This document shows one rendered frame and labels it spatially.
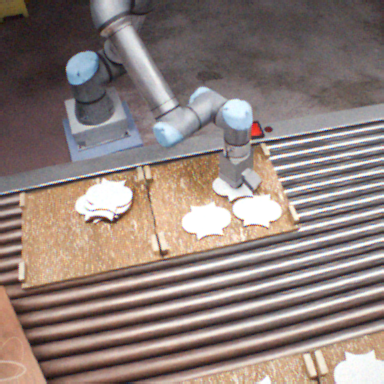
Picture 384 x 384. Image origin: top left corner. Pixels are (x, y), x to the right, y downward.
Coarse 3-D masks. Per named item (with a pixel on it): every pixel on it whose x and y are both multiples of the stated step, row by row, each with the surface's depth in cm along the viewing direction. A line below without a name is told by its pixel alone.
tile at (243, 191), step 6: (216, 180) 139; (216, 186) 137; (222, 186) 137; (228, 186) 137; (246, 186) 137; (216, 192) 136; (222, 192) 136; (228, 192) 136; (234, 192) 135; (240, 192) 135; (246, 192) 135; (228, 198) 135; (234, 198) 134
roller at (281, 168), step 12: (324, 156) 148; (336, 156) 148; (348, 156) 148; (360, 156) 149; (372, 156) 150; (276, 168) 146; (288, 168) 146; (300, 168) 147; (0, 228) 137; (12, 228) 138
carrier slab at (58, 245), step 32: (64, 192) 142; (32, 224) 135; (64, 224) 134; (96, 224) 133; (128, 224) 133; (32, 256) 127; (64, 256) 127; (96, 256) 126; (128, 256) 126; (160, 256) 125; (32, 288) 122
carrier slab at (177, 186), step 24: (168, 168) 146; (192, 168) 145; (216, 168) 145; (264, 168) 144; (168, 192) 140; (192, 192) 139; (264, 192) 138; (168, 216) 134; (288, 216) 131; (168, 240) 129; (192, 240) 128; (216, 240) 128; (240, 240) 127
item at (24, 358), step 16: (0, 288) 110; (0, 304) 107; (0, 320) 104; (16, 320) 104; (0, 336) 101; (16, 336) 101; (0, 352) 99; (16, 352) 99; (32, 352) 99; (0, 368) 97; (16, 368) 97; (32, 368) 96
